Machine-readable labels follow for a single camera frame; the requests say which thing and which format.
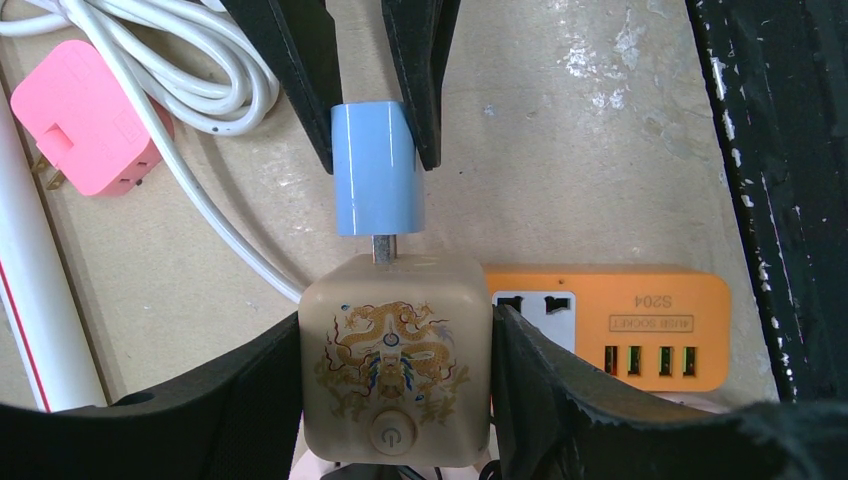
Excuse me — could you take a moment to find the white PVC pipe frame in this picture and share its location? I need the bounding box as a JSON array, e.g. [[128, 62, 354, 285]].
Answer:
[[1, 99, 107, 412]]

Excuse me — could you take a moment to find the pink square charger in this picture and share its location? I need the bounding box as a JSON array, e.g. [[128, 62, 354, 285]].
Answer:
[[10, 40, 162, 196]]

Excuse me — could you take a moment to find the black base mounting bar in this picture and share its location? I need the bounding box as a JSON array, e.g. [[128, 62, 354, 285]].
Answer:
[[687, 1, 847, 401]]

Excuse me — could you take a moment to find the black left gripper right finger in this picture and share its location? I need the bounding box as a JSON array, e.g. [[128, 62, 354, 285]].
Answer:
[[491, 306, 847, 479]]

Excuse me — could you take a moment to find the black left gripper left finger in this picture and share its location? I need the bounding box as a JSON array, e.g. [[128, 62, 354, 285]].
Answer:
[[1, 315, 302, 479]]

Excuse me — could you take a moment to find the orange power strip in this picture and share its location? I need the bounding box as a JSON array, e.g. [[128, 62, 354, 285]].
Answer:
[[0, 0, 732, 393]]

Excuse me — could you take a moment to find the black charger adapter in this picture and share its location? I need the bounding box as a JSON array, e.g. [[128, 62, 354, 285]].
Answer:
[[321, 460, 502, 480]]

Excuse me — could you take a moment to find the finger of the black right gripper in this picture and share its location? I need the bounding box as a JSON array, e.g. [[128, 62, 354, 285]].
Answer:
[[222, 0, 343, 174], [381, 0, 461, 171]]

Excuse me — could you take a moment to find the beige cube socket adapter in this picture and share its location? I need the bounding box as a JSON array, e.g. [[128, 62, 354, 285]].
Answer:
[[298, 254, 493, 467]]

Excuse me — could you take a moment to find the blue square charger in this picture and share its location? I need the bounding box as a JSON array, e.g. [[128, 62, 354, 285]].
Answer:
[[331, 101, 425, 264]]

